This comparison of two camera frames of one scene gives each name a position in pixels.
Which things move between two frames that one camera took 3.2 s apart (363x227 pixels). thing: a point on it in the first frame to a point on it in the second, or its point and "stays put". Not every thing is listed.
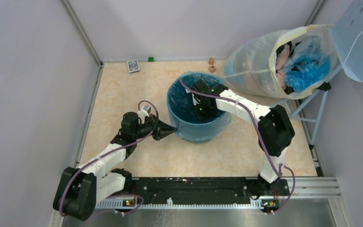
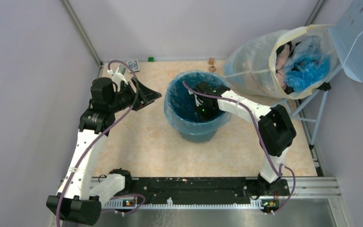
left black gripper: [159, 127] to [144, 96]
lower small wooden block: [212, 69] stays put
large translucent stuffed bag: [285, 64] stays put
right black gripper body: [203, 113] stays put
